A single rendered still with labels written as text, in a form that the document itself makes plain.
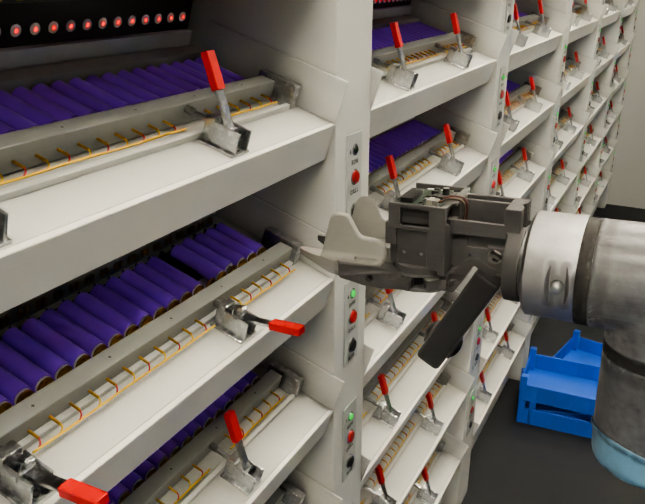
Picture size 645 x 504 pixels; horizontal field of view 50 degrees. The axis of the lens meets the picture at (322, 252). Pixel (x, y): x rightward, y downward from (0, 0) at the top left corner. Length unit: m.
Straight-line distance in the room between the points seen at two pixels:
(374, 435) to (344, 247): 0.62
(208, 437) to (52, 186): 0.40
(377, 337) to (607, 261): 0.59
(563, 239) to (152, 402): 0.37
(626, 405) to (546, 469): 1.51
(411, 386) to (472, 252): 0.75
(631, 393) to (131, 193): 0.42
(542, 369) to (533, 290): 1.82
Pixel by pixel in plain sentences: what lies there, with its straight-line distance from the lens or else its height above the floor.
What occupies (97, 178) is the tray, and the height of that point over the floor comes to 1.14.
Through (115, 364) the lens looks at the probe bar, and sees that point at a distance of 0.63.
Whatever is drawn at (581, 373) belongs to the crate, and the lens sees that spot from 2.39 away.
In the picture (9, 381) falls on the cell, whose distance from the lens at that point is 0.61.
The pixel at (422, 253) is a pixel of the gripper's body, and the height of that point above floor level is 1.05.
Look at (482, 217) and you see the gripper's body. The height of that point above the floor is 1.08.
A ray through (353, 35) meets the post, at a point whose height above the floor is 1.21.
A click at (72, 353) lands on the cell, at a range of 0.64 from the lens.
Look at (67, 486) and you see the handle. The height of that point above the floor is 0.96.
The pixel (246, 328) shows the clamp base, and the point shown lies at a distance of 0.70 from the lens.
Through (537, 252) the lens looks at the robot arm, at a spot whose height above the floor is 1.07.
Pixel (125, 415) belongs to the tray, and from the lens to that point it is 0.62.
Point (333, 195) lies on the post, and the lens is 0.82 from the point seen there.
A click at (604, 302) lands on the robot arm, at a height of 1.05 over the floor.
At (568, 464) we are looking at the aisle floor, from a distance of 2.16.
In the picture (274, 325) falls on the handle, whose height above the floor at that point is 0.96.
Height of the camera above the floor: 1.28
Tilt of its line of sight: 22 degrees down
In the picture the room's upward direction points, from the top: straight up
